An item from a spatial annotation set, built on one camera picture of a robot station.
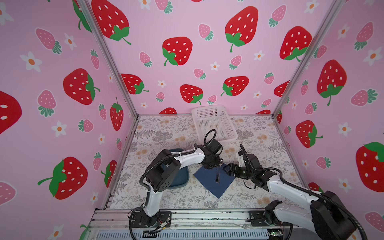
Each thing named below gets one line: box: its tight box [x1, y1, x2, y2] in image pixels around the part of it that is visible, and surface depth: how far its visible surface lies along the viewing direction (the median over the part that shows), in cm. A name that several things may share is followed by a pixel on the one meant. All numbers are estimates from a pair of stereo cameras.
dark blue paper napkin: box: [193, 163, 236, 199], surface depth 88 cm
